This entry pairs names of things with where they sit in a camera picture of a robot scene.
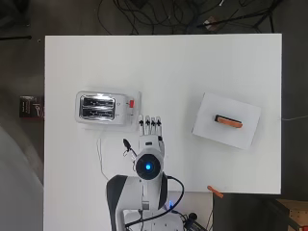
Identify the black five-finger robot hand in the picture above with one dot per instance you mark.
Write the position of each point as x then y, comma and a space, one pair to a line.
150, 142

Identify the steel toaster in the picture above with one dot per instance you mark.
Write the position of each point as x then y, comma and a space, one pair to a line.
97, 107

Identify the bread slice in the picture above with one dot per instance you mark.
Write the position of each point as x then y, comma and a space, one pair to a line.
230, 123

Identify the white seven-joint robot arm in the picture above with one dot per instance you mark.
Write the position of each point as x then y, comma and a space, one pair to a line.
131, 192

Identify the white flat box with print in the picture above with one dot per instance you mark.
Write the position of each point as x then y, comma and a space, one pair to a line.
137, 110

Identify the black block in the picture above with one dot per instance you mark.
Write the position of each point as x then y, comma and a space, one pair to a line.
224, 118

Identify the plain white flat box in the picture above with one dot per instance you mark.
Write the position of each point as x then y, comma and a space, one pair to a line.
231, 139

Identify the dark printed box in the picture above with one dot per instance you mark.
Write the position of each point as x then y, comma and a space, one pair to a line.
30, 107

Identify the black tripod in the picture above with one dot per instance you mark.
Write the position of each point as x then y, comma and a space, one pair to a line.
243, 14

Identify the wooden box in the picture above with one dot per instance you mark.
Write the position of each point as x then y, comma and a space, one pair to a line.
295, 213

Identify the black rod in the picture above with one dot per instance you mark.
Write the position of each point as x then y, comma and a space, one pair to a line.
14, 38

